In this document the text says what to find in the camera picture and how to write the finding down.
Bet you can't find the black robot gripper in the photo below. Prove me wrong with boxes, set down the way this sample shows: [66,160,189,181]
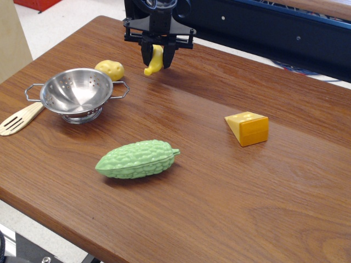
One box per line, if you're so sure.
[123,5,196,69]

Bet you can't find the yellow toy banana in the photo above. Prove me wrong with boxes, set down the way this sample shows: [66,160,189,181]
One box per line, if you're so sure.
[144,44,163,76]

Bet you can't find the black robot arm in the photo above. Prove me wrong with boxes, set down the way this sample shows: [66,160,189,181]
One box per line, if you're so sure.
[123,1,196,68]

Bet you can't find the steel colander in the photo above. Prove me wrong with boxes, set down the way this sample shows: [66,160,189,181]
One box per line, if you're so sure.
[25,68,130,124]

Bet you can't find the yellow toy potato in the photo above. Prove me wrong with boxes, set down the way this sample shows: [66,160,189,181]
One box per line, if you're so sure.
[94,60,124,82]

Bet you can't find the green toy bitter gourd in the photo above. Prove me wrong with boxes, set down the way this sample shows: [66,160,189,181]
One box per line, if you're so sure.
[95,140,180,179]

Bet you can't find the orange toy cheese wedge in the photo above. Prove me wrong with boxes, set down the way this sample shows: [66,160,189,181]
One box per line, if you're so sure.
[224,112,269,147]

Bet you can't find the red crate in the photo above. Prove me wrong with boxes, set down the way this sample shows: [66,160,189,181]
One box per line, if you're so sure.
[13,0,61,12]

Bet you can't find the light wooden panel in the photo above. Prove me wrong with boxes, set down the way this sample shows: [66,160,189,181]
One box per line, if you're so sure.
[1,1,33,82]

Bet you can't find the wooden slotted spatula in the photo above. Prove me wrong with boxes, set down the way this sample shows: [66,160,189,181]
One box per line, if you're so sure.
[1,102,44,136]

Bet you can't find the dark blue metal frame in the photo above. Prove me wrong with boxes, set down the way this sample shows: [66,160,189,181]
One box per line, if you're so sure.
[173,1,350,82]

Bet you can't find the metal table mount bracket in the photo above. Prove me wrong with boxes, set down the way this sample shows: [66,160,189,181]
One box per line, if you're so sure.
[1,224,100,262]

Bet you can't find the black braided cable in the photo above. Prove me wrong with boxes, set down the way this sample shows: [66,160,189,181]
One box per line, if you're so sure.
[0,230,7,263]

